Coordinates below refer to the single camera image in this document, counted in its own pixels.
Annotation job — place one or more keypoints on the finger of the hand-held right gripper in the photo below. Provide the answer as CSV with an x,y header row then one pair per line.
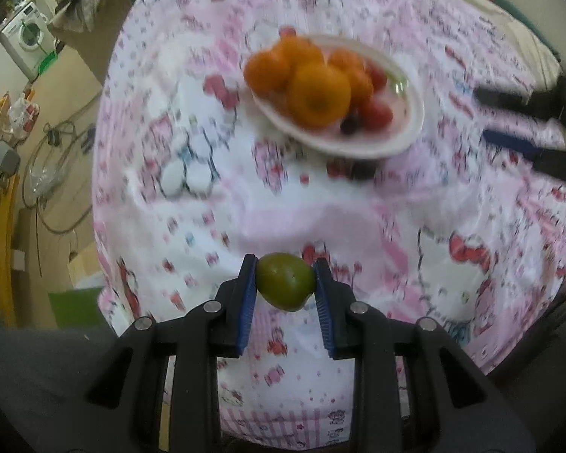
x,y
504,98
512,142

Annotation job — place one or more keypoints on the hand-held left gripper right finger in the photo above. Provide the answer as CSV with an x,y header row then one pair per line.
x,y
323,309

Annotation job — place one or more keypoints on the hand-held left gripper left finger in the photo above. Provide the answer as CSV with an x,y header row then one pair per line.
x,y
247,304

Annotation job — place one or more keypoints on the green jujube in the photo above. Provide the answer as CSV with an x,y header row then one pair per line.
x,y
285,282

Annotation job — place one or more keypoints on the red cherry tomato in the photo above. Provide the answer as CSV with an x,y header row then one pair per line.
x,y
376,76
375,114

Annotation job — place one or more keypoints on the small orange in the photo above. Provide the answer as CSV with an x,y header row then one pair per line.
x,y
346,60
266,71
361,87
302,52

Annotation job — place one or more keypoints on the dark purple grape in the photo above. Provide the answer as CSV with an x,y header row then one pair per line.
x,y
351,125
364,170

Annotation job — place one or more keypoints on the white oval plate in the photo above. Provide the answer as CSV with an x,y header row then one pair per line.
x,y
358,118

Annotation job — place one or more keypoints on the large orange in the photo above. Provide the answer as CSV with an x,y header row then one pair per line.
x,y
320,94

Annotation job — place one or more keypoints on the pink cartoon printed blanket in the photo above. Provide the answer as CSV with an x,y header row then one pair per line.
x,y
358,226

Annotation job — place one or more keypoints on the cardboard box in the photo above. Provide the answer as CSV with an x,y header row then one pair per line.
x,y
82,260

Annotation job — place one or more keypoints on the green box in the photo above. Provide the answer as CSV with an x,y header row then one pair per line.
x,y
75,307

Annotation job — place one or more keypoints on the clear plastic bag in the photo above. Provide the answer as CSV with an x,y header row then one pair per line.
x,y
42,177

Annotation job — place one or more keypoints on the yellow rack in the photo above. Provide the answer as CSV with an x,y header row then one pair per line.
x,y
4,245

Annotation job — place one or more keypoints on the grey box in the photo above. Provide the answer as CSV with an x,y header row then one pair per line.
x,y
4,159

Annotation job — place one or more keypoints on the white printed plastic bag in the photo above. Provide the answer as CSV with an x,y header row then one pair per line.
x,y
20,109

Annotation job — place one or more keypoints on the green basket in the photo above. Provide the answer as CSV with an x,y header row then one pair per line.
x,y
47,62

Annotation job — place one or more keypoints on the brown hanging garment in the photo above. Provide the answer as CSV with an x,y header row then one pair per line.
x,y
82,4

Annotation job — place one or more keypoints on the white washing machine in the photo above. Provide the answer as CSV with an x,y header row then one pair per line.
x,y
26,37

